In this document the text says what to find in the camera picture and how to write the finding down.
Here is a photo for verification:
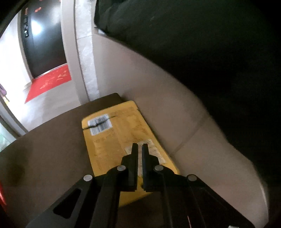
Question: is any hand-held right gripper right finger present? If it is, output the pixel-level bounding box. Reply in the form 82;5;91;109
142;143;256;228

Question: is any dark door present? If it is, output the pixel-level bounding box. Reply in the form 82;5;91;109
18;0;67;79

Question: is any black bag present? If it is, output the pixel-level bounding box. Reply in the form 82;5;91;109
94;0;281;187

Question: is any red door mat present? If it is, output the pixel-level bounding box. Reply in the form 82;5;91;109
24;63;72;104

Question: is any yellow padded envelope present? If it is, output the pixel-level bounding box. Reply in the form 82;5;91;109
81;100;181;207

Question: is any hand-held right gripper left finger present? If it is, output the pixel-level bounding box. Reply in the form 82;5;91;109
25;143;139;228

